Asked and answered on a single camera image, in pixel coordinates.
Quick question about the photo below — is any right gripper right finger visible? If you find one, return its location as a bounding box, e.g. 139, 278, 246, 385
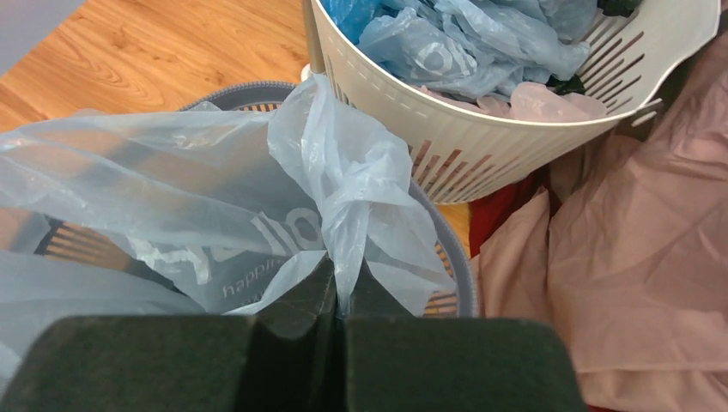
343, 265, 586, 411

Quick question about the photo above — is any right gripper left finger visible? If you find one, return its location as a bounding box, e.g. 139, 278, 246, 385
1, 252, 337, 411

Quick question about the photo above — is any light blue plastic bag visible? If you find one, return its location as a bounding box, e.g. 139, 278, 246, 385
1, 75, 455, 385

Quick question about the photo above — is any grey mesh trash bin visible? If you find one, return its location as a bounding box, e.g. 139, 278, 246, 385
34, 81, 478, 318

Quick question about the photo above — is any white slotted laundry basket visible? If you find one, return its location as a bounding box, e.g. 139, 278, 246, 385
312, 1, 726, 204

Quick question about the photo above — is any dark red garment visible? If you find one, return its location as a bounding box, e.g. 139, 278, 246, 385
469, 165, 561, 258

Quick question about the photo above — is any pink hanging garment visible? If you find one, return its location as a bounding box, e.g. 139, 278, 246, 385
472, 33, 727, 411

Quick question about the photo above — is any pink plastic bag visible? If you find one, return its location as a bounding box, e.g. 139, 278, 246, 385
419, 82, 607, 123

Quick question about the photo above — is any silver clothes rack pole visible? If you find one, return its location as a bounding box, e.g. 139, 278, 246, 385
300, 0, 325, 81

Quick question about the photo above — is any crumpled pale blue bag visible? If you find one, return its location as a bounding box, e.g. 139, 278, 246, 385
358, 1, 598, 100

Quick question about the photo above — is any black plastic bag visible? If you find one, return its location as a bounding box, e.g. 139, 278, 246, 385
546, 0, 642, 95

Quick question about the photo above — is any bright blue plastic bag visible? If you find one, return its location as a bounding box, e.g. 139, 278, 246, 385
322, 0, 383, 45

